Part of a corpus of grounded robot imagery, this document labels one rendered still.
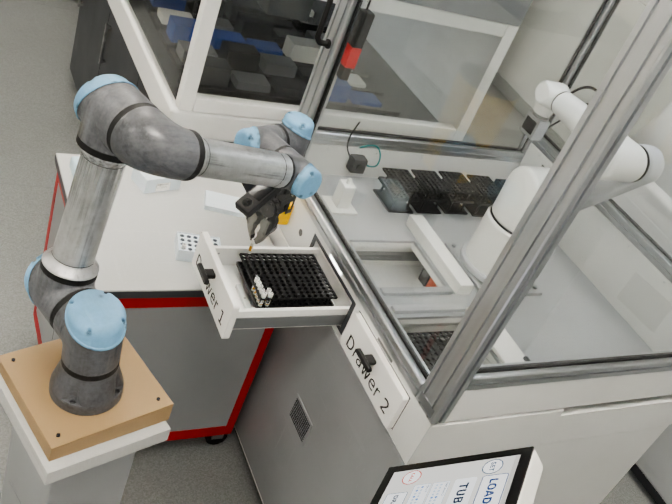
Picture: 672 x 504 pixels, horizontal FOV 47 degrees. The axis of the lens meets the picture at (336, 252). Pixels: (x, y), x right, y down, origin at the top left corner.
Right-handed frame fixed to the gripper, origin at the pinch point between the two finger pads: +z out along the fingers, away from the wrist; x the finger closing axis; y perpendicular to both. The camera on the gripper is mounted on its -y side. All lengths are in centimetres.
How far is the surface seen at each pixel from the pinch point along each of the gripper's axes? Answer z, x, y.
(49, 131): 99, 184, 87
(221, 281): 6.1, -3.5, -13.0
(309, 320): 12.5, -21.8, 3.6
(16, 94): 99, 218, 92
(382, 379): 8.7, -47.3, -0.4
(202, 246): 8.1, 10.3, -5.5
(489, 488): -17, -82, -34
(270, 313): 9.8, -15.9, -6.6
